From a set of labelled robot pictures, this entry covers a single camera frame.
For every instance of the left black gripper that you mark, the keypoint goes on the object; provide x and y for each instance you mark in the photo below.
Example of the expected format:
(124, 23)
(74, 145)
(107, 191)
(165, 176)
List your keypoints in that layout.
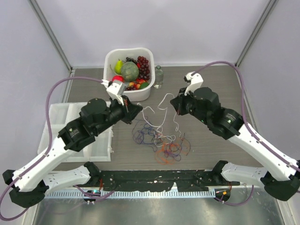
(130, 110)

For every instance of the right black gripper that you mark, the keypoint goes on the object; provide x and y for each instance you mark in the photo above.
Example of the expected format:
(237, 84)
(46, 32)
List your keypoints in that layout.
(178, 101)

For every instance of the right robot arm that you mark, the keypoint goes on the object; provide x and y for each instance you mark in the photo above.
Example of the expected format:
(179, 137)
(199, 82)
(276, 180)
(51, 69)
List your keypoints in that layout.
(279, 179)

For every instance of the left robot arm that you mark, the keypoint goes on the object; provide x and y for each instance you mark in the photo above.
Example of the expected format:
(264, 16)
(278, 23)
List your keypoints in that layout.
(31, 183)

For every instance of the dark cherries front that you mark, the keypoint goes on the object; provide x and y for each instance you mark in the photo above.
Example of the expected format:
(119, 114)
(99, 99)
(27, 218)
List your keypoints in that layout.
(130, 88)

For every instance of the peach fruit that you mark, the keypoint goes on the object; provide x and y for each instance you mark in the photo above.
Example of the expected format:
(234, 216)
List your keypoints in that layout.
(137, 83)

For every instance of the green lime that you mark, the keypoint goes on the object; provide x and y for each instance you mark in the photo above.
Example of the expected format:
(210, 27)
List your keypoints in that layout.
(143, 85)

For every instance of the red apple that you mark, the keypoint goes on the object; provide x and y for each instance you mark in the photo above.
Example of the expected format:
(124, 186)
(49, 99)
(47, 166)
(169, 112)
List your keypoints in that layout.
(118, 78)

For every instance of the clear plastic bottle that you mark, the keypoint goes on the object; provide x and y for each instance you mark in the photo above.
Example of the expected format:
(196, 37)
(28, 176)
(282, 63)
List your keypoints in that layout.
(159, 77)

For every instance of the green melon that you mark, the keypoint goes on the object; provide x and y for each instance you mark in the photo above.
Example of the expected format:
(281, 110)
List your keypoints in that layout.
(129, 71)

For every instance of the red grape bunch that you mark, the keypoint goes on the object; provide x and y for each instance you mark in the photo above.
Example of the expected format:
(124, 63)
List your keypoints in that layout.
(144, 68)

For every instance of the green pear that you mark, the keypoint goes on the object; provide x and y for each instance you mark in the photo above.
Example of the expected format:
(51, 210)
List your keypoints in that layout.
(118, 67)

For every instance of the dark grape bunch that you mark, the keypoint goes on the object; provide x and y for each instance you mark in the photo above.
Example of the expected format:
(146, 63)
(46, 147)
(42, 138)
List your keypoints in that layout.
(128, 59)

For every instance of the white fruit basket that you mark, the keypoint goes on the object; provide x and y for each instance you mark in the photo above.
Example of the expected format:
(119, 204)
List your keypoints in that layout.
(120, 54)

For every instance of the white compartment tray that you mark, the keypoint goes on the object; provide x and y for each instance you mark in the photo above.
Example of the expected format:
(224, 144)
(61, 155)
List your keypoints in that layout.
(100, 151)

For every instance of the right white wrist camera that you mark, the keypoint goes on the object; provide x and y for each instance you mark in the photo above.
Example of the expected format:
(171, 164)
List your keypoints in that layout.
(194, 81)

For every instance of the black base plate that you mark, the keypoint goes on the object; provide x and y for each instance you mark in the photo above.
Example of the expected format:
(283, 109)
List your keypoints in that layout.
(159, 180)

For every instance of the slotted cable duct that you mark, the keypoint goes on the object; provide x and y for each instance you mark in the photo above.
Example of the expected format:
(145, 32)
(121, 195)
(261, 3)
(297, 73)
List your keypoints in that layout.
(173, 193)

